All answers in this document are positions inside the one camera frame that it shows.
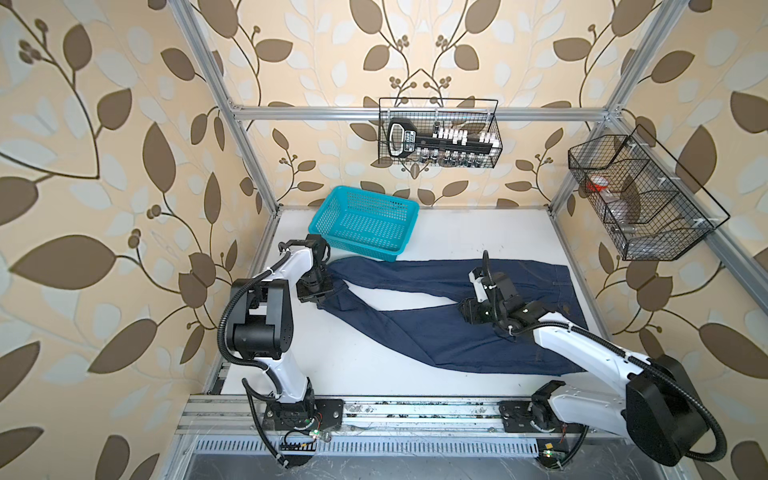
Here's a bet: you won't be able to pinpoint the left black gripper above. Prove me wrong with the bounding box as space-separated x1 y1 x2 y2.
297 270 334 302

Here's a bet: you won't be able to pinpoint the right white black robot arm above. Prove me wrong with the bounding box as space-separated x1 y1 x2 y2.
460 256 728 469

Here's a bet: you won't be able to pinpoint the black wire basket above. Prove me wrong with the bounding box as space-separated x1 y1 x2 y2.
568 125 731 262
378 96 503 169

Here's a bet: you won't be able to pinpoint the red capped clear container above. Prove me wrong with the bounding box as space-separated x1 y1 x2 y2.
584 175 610 194

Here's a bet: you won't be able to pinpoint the teal plastic basket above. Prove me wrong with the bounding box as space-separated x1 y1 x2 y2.
308 186 420 262

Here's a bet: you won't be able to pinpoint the dark blue denim trousers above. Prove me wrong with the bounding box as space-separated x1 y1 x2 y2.
319 256 581 376

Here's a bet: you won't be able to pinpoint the back black wire basket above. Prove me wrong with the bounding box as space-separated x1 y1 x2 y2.
378 96 503 169

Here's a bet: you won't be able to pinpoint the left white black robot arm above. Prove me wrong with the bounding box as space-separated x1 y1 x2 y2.
217 234 333 469

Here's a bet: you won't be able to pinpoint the black socket tool set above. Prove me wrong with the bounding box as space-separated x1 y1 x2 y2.
384 117 503 168

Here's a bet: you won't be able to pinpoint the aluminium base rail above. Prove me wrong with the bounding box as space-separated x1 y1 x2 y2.
173 394 679 460

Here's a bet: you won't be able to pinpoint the right black wire basket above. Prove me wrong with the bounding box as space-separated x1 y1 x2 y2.
568 125 731 262

